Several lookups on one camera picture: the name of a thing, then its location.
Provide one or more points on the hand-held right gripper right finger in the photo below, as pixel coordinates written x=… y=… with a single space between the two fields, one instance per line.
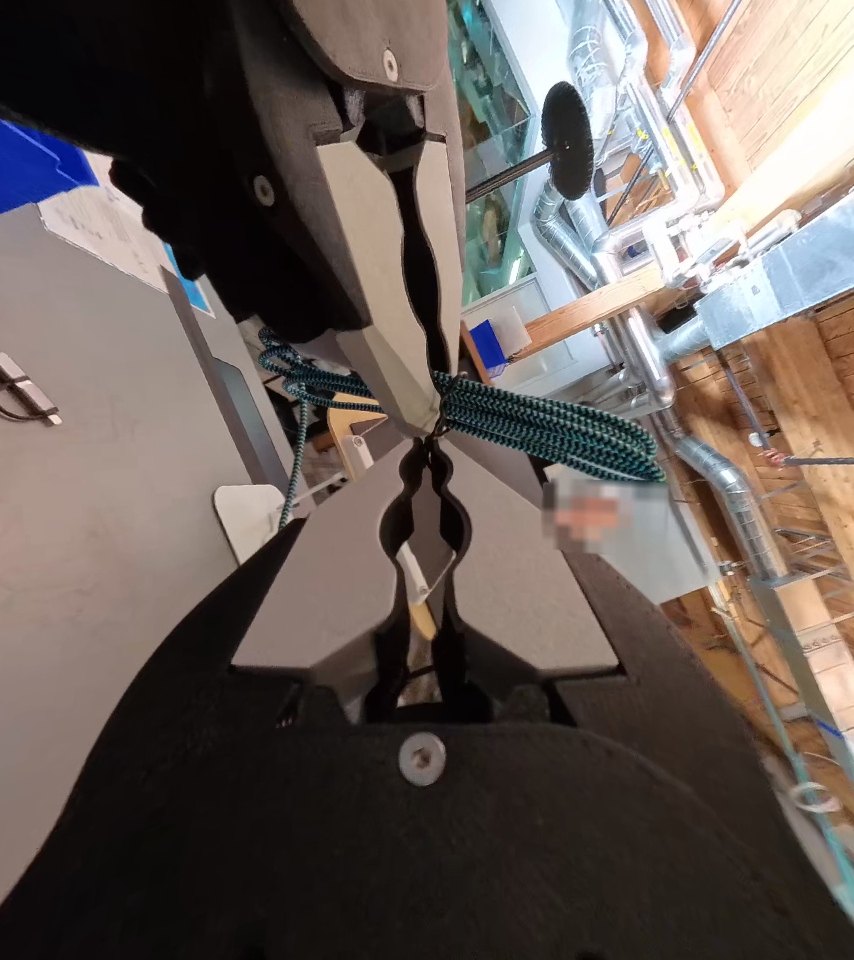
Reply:
x=539 y=600

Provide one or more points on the spiral metal duct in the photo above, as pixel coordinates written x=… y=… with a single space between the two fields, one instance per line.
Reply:
x=741 y=495
x=562 y=232

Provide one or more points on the printed paper leaflet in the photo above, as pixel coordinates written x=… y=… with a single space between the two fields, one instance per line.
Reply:
x=97 y=225

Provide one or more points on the black stanchion pole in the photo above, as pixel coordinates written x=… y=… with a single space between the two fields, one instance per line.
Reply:
x=569 y=135

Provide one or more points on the person's left hand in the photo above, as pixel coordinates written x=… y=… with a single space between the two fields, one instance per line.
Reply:
x=217 y=240

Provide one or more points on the grey usb hub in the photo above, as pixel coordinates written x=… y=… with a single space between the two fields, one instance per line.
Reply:
x=11 y=371

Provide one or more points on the black tape strip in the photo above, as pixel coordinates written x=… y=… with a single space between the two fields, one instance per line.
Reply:
x=202 y=352

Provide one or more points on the blue plastic bin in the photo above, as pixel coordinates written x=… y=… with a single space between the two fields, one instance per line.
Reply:
x=7 y=165

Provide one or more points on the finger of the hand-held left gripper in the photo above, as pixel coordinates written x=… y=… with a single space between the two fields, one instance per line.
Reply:
x=448 y=225
x=367 y=255

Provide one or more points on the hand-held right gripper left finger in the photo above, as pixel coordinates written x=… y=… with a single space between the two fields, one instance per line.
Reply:
x=307 y=600

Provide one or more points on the flat metal ventilation duct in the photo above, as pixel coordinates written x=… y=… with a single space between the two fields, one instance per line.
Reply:
x=831 y=255

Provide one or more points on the small blue storage bin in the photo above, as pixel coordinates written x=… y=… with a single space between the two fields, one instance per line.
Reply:
x=487 y=341

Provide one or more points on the black twist tie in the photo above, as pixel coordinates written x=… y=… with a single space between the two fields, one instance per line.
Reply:
x=438 y=427

